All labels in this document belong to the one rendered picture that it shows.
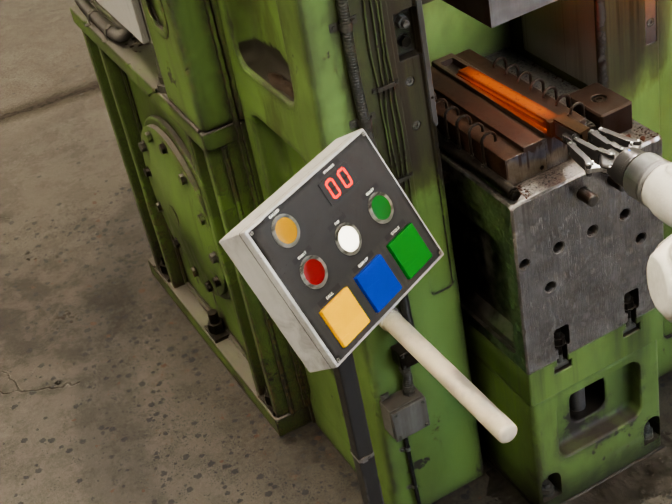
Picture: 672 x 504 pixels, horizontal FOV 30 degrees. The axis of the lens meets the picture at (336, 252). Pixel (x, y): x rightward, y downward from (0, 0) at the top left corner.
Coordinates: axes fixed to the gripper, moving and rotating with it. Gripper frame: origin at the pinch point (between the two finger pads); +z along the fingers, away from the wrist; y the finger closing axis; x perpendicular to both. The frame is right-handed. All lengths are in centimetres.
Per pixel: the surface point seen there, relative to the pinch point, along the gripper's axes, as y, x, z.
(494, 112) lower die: -4.5, -2.0, 20.3
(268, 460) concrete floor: -61, -100, 60
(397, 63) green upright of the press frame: -25.4, 18.4, 18.9
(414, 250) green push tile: -43.3, -0.9, -11.3
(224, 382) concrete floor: -58, -99, 96
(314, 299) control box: -66, 4, -18
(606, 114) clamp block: 12.5, -3.5, 5.3
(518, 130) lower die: -5.0, -2.1, 11.0
